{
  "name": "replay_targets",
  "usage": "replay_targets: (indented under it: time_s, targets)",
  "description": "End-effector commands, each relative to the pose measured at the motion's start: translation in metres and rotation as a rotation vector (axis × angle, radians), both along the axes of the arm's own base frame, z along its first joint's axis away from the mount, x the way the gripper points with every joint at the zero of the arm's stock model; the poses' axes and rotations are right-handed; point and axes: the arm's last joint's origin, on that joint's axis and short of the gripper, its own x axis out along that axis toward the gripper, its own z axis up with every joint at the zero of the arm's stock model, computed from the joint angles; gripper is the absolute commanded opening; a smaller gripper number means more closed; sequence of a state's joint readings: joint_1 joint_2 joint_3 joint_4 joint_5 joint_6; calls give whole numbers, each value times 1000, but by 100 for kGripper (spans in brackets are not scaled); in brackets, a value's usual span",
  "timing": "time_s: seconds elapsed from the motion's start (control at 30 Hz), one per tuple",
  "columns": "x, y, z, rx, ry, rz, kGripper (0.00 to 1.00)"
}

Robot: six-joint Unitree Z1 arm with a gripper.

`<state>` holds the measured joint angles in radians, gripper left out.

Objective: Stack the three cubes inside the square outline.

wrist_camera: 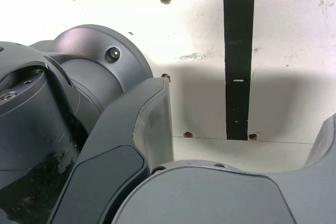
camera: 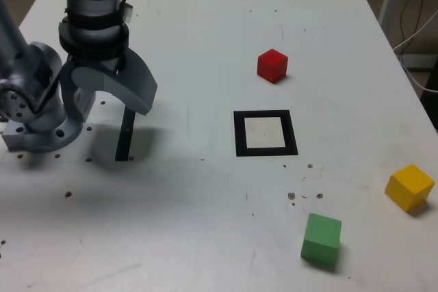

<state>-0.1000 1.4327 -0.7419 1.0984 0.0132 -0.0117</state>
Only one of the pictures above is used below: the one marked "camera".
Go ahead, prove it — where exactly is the red cube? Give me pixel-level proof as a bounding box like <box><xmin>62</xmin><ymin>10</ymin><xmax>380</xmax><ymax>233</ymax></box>
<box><xmin>257</xmin><ymin>48</ymin><xmax>289</xmax><ymax>84</ymax></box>

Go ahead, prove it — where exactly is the black tape strip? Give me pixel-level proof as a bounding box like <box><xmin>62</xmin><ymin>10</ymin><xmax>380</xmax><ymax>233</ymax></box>
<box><xmin>114</xmin><ymin>107</ymin><xmax>137</xmax><ymax>162</ymax></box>

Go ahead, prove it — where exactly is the white loose cable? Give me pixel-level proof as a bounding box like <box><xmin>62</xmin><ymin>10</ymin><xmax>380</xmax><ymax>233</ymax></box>
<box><xmin>392</xmin><ymin>9</ymin><xmax>438</xmax><ymax>94</ymax></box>

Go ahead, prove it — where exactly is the thin black hanging cable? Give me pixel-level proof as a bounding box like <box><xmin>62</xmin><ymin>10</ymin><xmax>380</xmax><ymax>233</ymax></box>
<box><xmin>417</xmin><ymin>0</ymin><xmax>426</xmax><ymax>51</ymax></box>
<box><xmin>398</xmin><ymin>0</ymin><xmax>420</xmax><ymax>45</ymax></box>

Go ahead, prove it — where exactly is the black tape square outline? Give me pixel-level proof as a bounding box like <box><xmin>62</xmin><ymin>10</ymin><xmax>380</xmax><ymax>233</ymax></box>
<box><xmin>233</xmin><ymin>109</ymin><xmax>299</xmax><ymax>158</ymax></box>

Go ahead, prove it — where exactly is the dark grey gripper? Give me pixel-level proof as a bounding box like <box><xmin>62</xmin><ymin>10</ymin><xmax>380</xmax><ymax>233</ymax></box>
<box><xmin>60</xmin><ymin>48</ymin><xmax>159</xmax><ymax>124</ymax></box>

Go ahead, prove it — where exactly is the green cube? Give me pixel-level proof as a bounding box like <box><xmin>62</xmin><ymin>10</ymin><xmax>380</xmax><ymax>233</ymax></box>
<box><xmin>300</xmin><ymin>213</ymin><xmax>343</xmax><ymax>266</ymax></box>

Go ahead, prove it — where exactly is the yellow cube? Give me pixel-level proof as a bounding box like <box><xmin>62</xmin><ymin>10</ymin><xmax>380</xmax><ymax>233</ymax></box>
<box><xmin>384</xmin><ymin>163</ymin><xmax>436</xmax><ymax>213</ymax></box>

